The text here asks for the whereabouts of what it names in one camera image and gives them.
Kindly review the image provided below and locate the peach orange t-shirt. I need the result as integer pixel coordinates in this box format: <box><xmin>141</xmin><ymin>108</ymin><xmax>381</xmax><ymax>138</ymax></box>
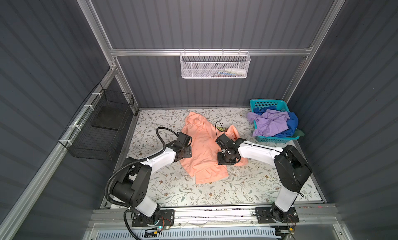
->
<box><xmin>180</xmin><ymin>112</ymin><xmax>229</xmax><ymax>184</ymax></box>

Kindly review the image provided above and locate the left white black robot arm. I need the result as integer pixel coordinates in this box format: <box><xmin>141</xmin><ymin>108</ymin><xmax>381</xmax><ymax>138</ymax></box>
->
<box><xmin>104</xmin><ymin>132</ymin><xmax>192</xmax><ymax>223</ymax></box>

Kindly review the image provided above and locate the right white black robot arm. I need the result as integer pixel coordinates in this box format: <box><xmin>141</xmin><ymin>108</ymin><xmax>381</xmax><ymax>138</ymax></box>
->
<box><xmin>215</xmin><ymin>134</ymin><xmax>312</xmax><ymax>222</ymax></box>

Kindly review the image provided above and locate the floral patterned table mat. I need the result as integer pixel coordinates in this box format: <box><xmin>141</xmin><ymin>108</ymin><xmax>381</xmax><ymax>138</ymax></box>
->
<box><xmin>127</xmin><ymin>107</ymin><xmax>322</xmax><ymax>207</ymax></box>

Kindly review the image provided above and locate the purple t-shirt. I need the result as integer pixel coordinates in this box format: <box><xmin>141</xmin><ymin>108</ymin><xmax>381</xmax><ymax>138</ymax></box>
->
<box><xmin>247</xmin><ymin>109</ymin><xmax>290</xmax><ymax>137</ymax></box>

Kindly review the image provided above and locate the blue t-shirt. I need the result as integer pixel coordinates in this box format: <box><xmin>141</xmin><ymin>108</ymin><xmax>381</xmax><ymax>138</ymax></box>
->
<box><xmin>253</xmin><ymin>106</ymin><xmax>299</xmax><ymax>138</ymax></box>

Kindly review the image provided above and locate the dark green garment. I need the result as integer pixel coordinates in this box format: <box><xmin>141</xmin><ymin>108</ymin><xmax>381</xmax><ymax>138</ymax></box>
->
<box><xmin>294</xmin><ymin>129</ymin><xmax>305</xmax><ymax>137</ymax></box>

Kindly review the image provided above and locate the teal plastic laundry basket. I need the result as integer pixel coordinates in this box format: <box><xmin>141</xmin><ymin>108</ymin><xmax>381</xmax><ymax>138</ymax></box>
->
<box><xmin>250</xmin><ymin>99</ymin><xmax>300</xmax><ymax>143</ymax></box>

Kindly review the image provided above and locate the white bottle in basket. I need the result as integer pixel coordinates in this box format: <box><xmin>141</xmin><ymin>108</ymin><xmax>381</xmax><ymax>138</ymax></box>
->
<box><xmin>225</xmin><ymin>68</ymin><xmax>247</xmax><ymax>76</ymax></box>

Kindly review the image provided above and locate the white ventilation grille strip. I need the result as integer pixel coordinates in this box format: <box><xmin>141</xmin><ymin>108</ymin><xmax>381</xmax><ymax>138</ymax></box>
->
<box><xmin>95</xmin><ymin>227</ymin><xmax>278</xmax><ymax>240</ymax></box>

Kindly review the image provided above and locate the black corrugated cable conduit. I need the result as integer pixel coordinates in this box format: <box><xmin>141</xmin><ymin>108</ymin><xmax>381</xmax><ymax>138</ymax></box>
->
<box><xmin>104</xmin><ymin>127</ymin><xmax>179</xmax><ymax>240</ymax></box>

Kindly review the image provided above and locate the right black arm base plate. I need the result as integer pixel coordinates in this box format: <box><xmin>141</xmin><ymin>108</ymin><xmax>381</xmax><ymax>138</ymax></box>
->
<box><xmin>253</xmin><ymin>206</ymin><xmax>300</xmax><ymax>223</ymax></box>

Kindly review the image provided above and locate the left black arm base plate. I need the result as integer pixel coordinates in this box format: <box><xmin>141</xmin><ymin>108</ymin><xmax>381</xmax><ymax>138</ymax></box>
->
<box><xmin>131</xmin><ymin>209</ymin><xmax>175</xmax><ymax>227</ymax></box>

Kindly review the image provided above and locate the white wire mesh basket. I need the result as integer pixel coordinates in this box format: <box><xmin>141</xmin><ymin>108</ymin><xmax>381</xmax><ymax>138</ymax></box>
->
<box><xmin>179</xmin><ymin>51</ymin><xmax>251</xmax><ymax>79</ymax></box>

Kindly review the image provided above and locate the black wire basket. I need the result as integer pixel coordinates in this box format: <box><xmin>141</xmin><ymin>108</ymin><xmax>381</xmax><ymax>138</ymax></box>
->
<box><xmin>59</xmin><ymin>85</ymin><xmax>134</xmax><ymax>161</ymax></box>

